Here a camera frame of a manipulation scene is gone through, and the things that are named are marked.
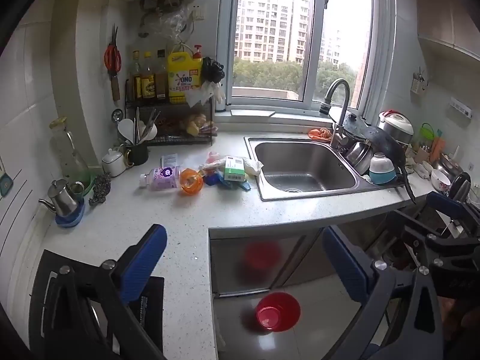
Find white rice cooker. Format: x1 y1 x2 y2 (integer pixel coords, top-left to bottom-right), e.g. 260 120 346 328
378 110 414 147

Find white plastic bag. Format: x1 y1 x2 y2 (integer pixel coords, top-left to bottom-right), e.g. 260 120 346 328
186 80 227 107

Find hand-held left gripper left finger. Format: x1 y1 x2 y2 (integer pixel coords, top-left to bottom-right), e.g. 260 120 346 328
45 224 167 360

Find black wok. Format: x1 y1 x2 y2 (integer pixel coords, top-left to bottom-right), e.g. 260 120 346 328
362 125 417 205

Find steel bowl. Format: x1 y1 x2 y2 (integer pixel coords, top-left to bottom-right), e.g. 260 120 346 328
345 140 376 175

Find glass pot lid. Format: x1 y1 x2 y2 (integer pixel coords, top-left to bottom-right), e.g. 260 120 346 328
343 112 372 139

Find upper wall cabinet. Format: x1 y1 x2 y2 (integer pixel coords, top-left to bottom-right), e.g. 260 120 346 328
414 0 480 61

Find stainless steel sink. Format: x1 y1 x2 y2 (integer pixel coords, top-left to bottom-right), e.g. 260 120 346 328
244 136 370 201

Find clear plastic bag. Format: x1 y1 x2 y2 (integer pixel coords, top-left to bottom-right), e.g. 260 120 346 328
157 7 194 44

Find yellow cap oil bottle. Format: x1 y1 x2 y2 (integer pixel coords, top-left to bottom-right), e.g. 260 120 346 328
129 50 145 100

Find yellow detergent jug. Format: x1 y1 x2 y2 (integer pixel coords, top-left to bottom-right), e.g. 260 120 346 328
167 43 204 104

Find steel wool scrubber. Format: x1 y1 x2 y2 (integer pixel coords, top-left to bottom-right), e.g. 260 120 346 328
89 173 112 206

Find dark utensil cup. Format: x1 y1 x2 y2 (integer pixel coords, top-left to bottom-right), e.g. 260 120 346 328
124 142 149 166

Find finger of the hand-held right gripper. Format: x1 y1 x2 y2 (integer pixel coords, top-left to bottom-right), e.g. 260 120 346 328
427 191 480 233
386 210 447 271

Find orange cloth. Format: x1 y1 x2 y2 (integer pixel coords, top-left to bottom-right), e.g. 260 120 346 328
308 127 334 141

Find wall hook holder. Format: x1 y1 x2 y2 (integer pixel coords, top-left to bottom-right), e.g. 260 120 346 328
410 67 428 92

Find white lidded pot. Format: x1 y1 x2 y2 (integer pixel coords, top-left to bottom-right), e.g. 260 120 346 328
102 149 126 177

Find floral bowl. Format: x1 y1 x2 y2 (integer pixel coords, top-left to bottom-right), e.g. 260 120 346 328
430 169 451 192

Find green bowl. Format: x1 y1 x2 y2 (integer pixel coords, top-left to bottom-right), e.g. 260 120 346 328
77 174 96 196

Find white wall power strip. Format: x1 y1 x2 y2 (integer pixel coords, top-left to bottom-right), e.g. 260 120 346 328
449 97 472 117

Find red plastic bin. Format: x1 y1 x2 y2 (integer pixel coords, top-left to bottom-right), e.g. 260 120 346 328
256 292 301 332

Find red scissors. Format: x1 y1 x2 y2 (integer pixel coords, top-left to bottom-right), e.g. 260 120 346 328
104 24 122 79

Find ginger root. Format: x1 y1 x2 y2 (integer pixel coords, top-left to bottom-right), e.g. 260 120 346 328
181 114 207 136

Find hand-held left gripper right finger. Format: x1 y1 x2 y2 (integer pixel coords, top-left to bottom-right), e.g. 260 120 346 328
322 226 447 360

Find window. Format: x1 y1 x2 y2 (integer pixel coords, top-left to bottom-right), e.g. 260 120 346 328
217 0 394 113

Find green and white box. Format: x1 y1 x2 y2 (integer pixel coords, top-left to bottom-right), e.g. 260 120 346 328
224 156 246 181

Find black pan lid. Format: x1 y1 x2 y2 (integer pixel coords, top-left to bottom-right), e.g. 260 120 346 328
448 172 472 201

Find steel kitchen faucet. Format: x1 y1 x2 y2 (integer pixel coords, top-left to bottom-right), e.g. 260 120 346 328
319 79 351 150

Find bowl of dried chilies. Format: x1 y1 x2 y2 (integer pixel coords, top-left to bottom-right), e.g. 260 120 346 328
155 116 181 136

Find black plastic bag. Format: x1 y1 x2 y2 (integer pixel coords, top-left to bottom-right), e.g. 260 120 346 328
201 57 226 83

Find clear glass bottle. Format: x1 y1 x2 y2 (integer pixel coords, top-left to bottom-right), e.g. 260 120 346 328
49 117 91 181

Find blue dish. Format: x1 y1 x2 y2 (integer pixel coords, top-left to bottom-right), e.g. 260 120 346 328
55 199 86 228

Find purple labelled plastic bottle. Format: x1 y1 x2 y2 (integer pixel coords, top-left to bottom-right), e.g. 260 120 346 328
139 165 181 192

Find dark sauce bottle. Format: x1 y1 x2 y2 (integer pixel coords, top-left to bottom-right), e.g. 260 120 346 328
154 49 168 100

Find black wire rack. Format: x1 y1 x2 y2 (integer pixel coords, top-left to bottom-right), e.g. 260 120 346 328
125 79 216 146

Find yellow label sauce bottle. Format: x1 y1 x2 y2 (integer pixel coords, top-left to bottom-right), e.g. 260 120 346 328
142 52 157 100

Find steel oil pot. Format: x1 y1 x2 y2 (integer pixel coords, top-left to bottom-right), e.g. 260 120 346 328
38 179 85 218

